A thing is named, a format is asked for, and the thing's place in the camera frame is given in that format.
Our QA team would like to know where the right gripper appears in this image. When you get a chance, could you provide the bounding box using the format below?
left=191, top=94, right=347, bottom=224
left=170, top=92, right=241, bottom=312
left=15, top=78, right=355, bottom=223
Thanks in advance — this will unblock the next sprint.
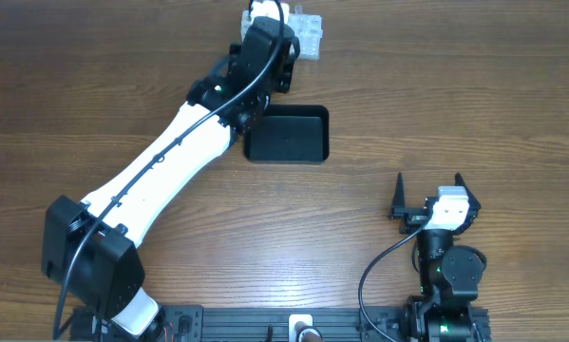
left=389, top=172, right=483, bottom=236

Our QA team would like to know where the black tray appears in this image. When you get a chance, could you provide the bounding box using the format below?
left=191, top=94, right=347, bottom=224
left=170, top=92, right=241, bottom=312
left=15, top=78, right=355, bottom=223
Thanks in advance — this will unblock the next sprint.
left=243, top=104, right=331, bottom=165

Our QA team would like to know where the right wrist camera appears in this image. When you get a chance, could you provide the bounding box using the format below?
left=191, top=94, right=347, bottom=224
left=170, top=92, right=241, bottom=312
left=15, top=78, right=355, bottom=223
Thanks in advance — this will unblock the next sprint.
left=426, top=185, right=470, bottom=232

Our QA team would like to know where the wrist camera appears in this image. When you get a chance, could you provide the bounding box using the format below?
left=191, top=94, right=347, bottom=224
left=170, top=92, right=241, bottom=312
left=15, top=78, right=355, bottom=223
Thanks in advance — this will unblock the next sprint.
left=249, top=0, right=290, bottom=23
left=426, top=185, right=470, bottom=232

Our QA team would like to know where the black cable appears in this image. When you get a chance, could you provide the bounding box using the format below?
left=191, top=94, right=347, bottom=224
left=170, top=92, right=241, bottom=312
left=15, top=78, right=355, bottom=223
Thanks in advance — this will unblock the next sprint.
left=51, top=0, right=288, bottom=341
left=357, top=216, right=432, bottom=342

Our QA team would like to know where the mounting rail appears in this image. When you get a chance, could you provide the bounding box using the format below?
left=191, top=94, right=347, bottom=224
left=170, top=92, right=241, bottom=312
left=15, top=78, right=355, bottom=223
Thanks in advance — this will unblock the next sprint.
left=69, top=303, right=493, bottom=342

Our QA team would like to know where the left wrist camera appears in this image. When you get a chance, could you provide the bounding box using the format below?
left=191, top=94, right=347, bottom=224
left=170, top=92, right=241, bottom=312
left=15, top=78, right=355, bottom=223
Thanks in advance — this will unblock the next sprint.
left=249, top=0, right=290, bottom=23

